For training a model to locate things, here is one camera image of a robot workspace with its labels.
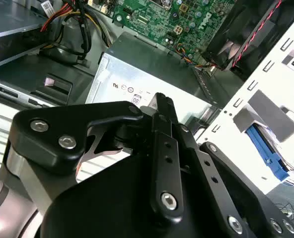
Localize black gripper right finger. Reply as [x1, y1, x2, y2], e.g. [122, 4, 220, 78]
[165, 95, 294, 238]

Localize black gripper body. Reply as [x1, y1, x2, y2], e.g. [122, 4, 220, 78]
[39, 121, 248, 238]

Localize hard disk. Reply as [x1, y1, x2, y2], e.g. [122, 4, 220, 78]
[245, 122, 294, 185]

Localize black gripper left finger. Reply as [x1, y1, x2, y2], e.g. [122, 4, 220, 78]
[2, 93, 185, 223]

